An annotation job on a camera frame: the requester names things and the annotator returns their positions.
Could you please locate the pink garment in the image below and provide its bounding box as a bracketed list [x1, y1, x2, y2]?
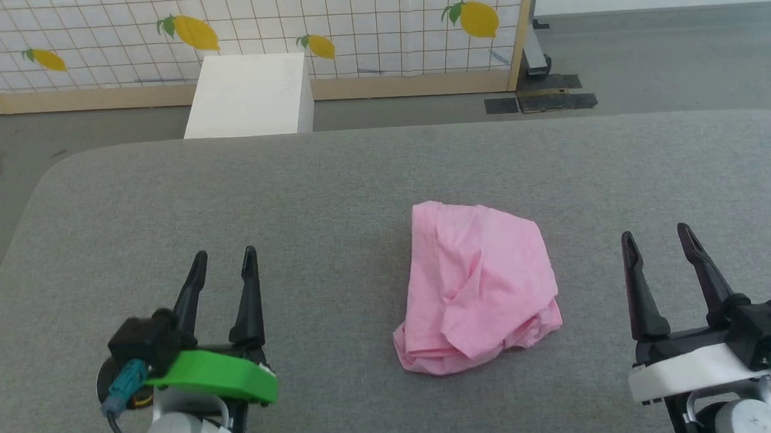
[387, 195, 566, 378]

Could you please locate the white box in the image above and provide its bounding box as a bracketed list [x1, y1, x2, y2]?
[181, 51, 316, 139]

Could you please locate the black floor mat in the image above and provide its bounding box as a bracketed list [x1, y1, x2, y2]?
[483, 72, 599, 116]

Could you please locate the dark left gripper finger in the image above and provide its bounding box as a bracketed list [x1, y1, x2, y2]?
[226, 245, 267, 352]
[169, 250, 212, 338]

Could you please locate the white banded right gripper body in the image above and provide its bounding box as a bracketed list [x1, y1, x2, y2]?
[626, 323, 771, 433]

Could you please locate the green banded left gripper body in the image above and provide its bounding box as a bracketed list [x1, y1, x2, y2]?
[145, 340, 281, 433]

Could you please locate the lemon print partition screen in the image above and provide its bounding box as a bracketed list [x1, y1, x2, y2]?
[0, 0, 542, 116]

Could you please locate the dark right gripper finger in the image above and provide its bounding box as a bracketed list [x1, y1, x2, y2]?
[621, 229, 672, 343]
[677, 220, 753, 330]

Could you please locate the grey metal base bar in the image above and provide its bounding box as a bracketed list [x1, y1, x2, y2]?
[523, 18, 553, 78]

